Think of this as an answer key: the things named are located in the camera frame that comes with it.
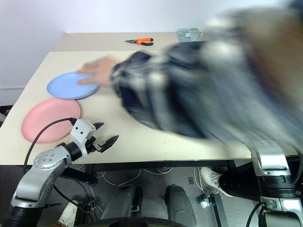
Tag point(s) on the black table leg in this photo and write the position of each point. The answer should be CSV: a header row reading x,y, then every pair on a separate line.
x,y
220,210

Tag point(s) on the clear plastic bag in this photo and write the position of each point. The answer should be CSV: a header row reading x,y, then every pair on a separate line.
x,y
189,34

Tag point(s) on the dark trouser leg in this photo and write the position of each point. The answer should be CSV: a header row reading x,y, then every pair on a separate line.
x,y
239,184

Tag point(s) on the blue plate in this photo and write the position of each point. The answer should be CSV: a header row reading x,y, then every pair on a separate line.
x,y
68,87

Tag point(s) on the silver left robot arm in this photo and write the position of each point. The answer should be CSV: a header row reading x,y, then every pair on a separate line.
x,y
45,159

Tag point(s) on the pink plate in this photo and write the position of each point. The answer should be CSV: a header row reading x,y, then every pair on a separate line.
x,y
49,118

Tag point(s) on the person's plaid-shirted body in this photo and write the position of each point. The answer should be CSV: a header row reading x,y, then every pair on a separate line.
x,y
248,78

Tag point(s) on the white sneaker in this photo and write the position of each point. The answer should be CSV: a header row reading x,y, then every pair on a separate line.
x,y
210,180
68,212

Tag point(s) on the plaid-sleeved person's forearm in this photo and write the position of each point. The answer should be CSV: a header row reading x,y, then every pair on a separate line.
x,y
156,87

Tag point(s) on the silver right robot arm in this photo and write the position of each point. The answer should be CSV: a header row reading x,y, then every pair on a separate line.
x,y
270,160

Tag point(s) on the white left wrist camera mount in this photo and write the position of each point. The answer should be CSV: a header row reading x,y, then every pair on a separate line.
x,y
80,132

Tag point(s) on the person's bare hand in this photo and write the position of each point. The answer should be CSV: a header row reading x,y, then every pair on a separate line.
x,y
100,68

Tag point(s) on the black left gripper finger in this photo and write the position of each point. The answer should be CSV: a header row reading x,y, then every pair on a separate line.
x,y
110,142
99,125

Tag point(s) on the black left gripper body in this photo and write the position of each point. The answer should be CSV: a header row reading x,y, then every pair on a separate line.
x,y
91,144

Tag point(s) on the black table frame bar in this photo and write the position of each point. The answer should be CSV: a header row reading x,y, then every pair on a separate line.
x,y
154,166

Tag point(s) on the dark grey rounded robot leg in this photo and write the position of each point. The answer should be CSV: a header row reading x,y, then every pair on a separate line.
x,y
181,205
120,204

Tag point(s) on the dark rounded robot waist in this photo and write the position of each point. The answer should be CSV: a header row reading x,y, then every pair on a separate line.
x,y
132,222

